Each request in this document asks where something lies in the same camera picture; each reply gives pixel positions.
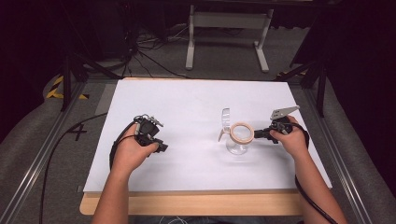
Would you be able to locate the yellow and black floor tape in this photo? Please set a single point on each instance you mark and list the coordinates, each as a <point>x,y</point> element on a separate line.
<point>56,91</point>

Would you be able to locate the person's left hand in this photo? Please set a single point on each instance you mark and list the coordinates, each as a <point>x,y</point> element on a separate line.
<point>130,154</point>

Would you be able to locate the white sheet on table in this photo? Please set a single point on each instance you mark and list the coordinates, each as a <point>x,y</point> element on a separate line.
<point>193,102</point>

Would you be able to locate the glass carafe with wooden collar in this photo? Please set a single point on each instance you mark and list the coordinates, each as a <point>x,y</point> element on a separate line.
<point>241,133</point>

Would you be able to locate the white metal table frame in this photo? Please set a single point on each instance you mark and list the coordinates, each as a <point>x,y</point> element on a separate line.
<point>229,20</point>

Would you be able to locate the person's right hand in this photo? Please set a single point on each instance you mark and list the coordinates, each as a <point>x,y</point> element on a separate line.
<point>292,141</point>

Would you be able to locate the black tripod stand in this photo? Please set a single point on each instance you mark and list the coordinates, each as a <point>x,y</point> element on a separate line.
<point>320,84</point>
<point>67,77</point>

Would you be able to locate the aluminium rail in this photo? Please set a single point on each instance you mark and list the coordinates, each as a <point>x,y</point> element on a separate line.
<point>339,161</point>
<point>40,158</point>

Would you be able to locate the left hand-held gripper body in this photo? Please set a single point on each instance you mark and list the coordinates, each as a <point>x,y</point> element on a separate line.
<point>147,128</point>

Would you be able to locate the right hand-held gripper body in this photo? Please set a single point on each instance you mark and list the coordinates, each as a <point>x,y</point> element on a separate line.
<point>281,119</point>

